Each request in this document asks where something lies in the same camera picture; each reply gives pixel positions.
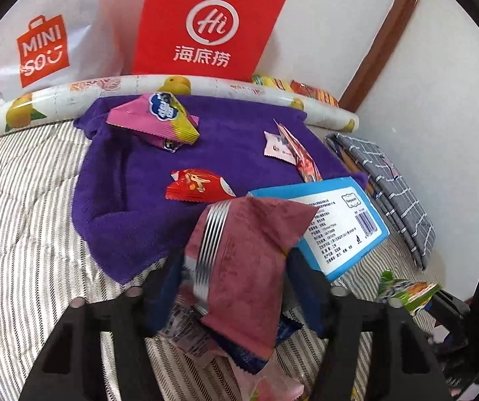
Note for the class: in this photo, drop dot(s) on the rolled duck print paper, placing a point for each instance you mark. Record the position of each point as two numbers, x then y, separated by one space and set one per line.
70 101

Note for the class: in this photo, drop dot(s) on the white Miniso plastic bag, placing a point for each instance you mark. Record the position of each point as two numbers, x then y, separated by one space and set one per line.
45 43

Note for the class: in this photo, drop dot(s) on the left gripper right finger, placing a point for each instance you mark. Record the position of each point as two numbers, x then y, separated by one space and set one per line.
402 364

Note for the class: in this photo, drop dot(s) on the red Haidilao paper bag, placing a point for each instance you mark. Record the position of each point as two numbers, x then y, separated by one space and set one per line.
215 38

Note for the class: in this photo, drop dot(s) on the yellow chips bag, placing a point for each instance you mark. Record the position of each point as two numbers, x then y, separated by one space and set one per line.
271 82

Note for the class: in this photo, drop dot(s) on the blue snack packet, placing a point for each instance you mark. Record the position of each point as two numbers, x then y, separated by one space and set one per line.
251 356

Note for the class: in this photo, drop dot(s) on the small white candy packet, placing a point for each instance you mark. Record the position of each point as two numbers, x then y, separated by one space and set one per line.
276 148

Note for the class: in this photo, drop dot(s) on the orange chips bag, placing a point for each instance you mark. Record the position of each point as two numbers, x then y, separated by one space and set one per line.
314 93

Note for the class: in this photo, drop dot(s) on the blue white box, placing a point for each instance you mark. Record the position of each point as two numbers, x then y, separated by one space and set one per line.
346 226

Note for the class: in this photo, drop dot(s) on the green snack packet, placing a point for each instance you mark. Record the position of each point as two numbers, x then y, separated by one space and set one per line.
414 295

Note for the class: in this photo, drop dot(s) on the red gold snack packet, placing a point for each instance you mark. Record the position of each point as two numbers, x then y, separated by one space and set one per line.
198 186

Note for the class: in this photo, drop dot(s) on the grey checked cloth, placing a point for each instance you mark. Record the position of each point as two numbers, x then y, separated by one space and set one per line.
394 196

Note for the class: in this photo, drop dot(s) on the red white long snack packet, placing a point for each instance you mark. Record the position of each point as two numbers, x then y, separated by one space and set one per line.
305 164

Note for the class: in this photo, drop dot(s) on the pink yellow snack packet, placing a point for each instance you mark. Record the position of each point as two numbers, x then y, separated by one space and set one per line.
158 119

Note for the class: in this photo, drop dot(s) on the light pink candy packet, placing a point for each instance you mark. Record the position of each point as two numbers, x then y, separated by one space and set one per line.
271 383

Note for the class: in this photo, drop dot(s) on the brown door frame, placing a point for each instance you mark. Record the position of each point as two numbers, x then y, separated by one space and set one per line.
383 45

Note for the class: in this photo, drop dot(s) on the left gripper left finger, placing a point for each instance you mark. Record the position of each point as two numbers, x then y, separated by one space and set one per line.
70 364

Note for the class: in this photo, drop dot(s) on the purple towel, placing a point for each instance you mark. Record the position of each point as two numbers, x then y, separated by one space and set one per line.
119 204

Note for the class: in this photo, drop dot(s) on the striped mattress cover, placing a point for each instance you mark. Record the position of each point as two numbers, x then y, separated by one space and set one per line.
44 264

